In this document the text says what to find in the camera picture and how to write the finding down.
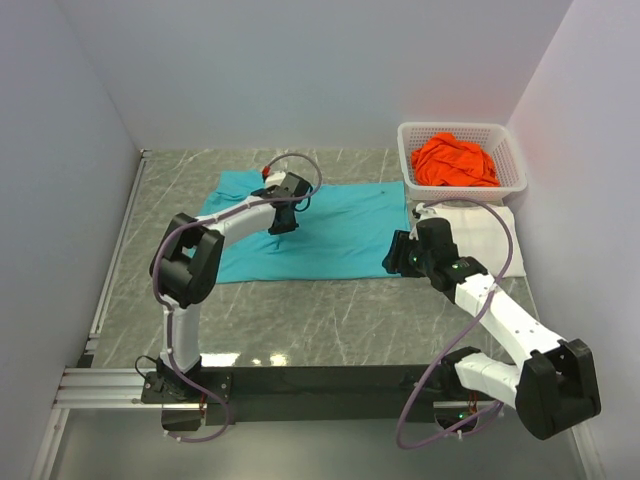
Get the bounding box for turquoise t shirt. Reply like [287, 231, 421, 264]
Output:
[217, 182, 410, 284]

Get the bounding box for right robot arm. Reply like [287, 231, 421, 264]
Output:
[382, 217, 602, 440]

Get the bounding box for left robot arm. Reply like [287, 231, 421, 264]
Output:
[150, 170, 317, 402]

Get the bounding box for folded white t shirt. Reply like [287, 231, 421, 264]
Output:
[431, 205, 526, 278]

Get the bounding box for orange t shirt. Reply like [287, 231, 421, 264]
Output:
[410, 132, 501, 188]

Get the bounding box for white plastic laundry basket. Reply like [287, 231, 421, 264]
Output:
[397, 121, 527, 202]

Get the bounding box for black base crossbar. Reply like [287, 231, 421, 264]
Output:
[139, 364, 501, 427]

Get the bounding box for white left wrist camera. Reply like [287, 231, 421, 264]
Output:
[261, 167, 287, 188]

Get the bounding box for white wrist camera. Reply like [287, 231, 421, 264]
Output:
[261, 167, 287, 188]
[409, 203, 440, 240]

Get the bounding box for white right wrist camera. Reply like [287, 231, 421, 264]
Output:
[409, 203, 440, 240]

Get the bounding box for aluminium rail frame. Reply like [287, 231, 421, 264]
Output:
[29, 148, 601, 480]

